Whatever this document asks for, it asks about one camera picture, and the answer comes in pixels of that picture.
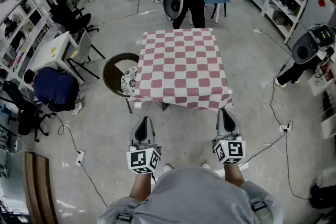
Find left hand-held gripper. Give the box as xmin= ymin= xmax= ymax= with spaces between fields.
xmin=126 ymin=116 xmax=161 ymax=175

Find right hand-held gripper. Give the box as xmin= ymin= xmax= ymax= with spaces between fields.
xmin=212 ymin=108 xmax=247 ymax=165

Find pink white checkered tablecloth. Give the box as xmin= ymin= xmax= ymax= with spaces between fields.
xmin=130 ymin=28 xmax=234 ymax=111

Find person's right forearm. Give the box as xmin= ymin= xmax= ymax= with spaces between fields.
xmin=224 ymin=162 xmax=246 ymax=187

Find person's left forearm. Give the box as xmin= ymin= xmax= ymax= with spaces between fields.
xmin=130 ymin=172 xmax=155 ymax=202

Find floral seat cushion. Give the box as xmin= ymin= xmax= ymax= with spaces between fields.
xmin=120 ymin=64 xmax=139 ymax=95

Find dark round wicker chair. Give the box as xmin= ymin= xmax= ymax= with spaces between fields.
xmin=102 ymin=52 xmax=140 ymax=114

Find person's grey sweatshirt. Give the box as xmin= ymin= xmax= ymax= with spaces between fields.
xmin=97 ymin=166 xmax=286 ymax=224

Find white open box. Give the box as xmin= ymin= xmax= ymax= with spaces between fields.
xmin=321 ymin=110 xmax=336 ymax=140
xmin=307 ymin=60 xmax=336 ymax=97

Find grey chair with black legs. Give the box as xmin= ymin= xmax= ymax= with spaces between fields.
xmin=65 ymin=30 xmax=106 ymax=80

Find plain white rectangular table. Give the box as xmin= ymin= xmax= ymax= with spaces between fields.
xmin=26 ymin=30 xmax=85 ymax=85

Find brown wooden bench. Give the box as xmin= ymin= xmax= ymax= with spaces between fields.
xmin=25 ymin=151 xmax=60 ymax=224

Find black bag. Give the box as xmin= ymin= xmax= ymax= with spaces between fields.
xmin=309 ymin=183 xmax=336 ymax=209

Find black office chair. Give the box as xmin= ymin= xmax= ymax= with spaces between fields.
xmin=49 ymin=0 xmax=100 ymax=35
xmin=2 ymin=80 xmax=50 ymax=143

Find grey cabinet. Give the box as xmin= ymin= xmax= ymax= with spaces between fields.
xmin=285 ymin=0 xmax=336 ymax=47

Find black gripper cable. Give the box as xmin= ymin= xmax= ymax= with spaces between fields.
xmin=243 ymin=132 xmax=286 ymax=163

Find black floor cable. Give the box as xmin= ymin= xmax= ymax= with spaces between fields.
xmin=48 ymin=112 xmax=81 ymax=153
xmin=269 ymin=56 xmax=293 ymax=129
xmin=80 ymin=162 xmax=108 ymax=208
xmin=285 ymin=131 xmax=313 ymax=200

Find black harness strap buckle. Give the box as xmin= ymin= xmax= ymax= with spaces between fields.
xmin=250 ymin=201 xmax=268 ymax=212
xmin=117 ymin=213 xmax=133 ymax=223

